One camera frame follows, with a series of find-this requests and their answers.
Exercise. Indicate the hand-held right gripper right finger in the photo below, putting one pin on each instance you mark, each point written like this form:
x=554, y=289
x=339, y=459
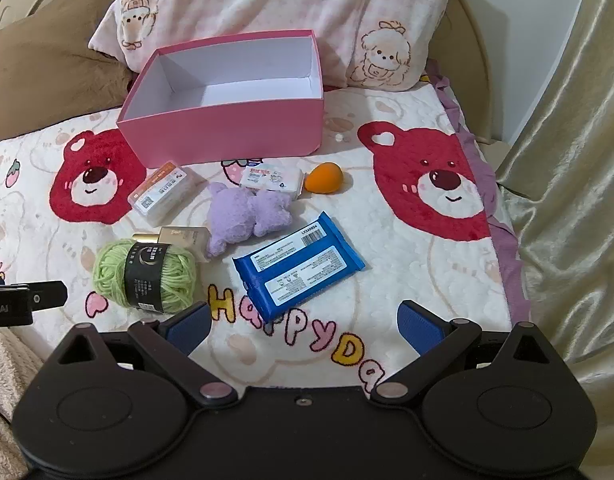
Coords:
x=418, y=329

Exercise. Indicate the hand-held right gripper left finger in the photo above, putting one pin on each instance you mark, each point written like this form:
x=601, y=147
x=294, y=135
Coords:
x=189, y=329

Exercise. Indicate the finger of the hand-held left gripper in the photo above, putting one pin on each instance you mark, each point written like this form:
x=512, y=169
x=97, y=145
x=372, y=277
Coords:
x=49, y=296

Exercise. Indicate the green yarn ball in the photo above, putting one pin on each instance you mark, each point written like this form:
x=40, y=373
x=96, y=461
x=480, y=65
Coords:
x=177, y=275

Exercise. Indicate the gold cap cosmetic bottle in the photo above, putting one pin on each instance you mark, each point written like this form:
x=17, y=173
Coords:
x=184, y=237

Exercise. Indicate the blue wet wipes packet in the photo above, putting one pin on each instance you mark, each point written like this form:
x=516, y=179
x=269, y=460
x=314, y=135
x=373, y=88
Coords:
x=297, y=265

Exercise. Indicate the purple plush toy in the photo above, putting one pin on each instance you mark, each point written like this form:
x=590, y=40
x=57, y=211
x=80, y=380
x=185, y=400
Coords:
x=242, y=215

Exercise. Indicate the clear plastic box orange label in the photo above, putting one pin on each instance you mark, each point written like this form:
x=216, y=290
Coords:
x=162, y=191

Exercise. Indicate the white tissue packet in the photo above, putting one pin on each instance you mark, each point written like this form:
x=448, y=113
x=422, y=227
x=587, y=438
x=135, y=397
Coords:
x=269, y=179

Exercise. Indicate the orange makeup sponge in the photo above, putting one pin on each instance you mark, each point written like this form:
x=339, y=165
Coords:
x=324, y=178

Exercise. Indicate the pink cardboard box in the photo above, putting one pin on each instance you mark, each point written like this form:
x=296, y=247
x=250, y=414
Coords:
x=212, y=130

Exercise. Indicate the beige fuzzy cloth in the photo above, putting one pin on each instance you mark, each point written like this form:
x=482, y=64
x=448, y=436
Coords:
x=7, y=375

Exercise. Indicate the red bear printed blanket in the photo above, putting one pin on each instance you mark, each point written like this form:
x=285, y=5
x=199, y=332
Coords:
x=427, y=260

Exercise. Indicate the gold satin curtain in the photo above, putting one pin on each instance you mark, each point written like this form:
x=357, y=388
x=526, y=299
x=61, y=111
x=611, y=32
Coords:
x=577, y=185

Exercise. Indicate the brown pillow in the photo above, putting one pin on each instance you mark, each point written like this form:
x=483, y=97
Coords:
x=47, y=60

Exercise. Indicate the pink printed pillow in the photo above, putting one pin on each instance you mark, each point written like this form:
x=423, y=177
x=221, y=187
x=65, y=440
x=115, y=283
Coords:
x=287, y=0

